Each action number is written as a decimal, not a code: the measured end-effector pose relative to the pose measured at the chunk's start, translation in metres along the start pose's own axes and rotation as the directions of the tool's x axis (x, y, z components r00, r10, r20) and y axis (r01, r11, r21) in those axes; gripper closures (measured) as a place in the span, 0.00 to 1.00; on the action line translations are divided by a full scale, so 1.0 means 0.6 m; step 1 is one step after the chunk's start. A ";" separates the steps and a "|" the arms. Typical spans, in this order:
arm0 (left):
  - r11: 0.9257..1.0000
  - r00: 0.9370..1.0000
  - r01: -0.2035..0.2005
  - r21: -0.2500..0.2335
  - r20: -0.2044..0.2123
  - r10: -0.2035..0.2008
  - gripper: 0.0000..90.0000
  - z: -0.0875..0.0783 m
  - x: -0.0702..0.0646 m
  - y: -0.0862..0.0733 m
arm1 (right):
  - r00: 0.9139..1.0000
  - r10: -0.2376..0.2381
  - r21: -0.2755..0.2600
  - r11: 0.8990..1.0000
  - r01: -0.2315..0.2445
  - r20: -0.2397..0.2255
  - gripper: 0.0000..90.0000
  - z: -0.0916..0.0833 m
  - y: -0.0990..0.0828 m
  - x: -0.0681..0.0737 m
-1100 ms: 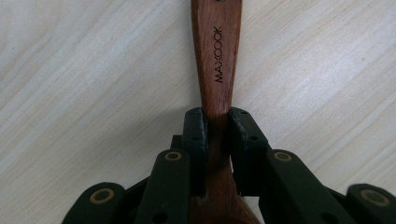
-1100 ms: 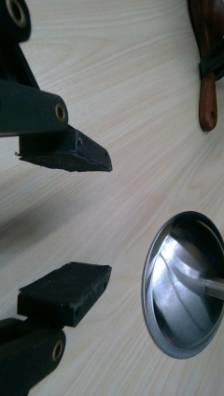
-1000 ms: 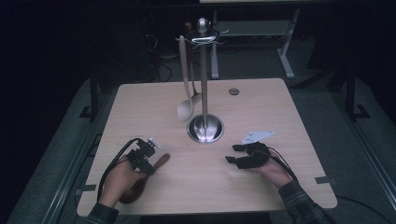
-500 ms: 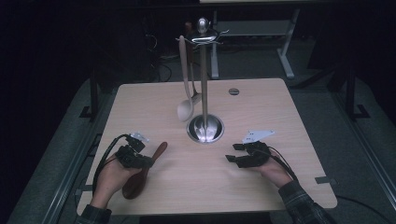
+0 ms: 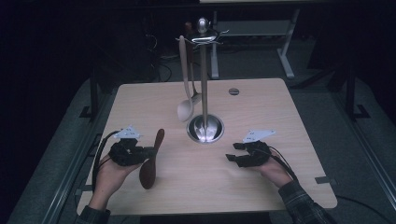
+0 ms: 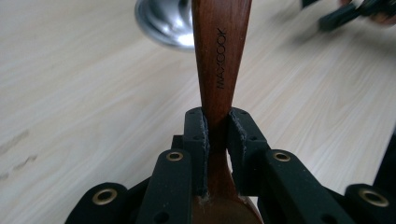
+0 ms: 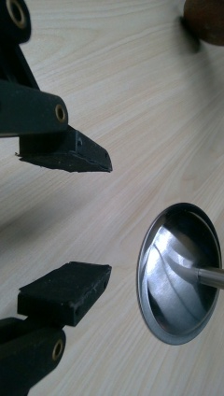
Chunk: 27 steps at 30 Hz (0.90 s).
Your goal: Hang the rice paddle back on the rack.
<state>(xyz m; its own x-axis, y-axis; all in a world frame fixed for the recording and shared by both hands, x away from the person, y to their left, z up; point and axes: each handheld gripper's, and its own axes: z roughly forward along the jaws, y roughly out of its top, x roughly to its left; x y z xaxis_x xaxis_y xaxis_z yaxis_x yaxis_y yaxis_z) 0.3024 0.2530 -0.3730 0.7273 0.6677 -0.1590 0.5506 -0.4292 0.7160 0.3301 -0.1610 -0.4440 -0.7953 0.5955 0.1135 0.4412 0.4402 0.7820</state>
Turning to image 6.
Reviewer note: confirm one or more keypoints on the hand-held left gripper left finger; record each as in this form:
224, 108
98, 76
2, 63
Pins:
193, 140

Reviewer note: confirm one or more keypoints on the metal utensil rack stand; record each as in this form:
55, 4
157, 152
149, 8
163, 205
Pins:
168, 21

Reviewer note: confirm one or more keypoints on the brown wooden rice spoon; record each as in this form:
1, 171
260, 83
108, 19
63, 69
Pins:
221, 62

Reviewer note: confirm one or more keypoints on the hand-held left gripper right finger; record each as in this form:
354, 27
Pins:
249, 149

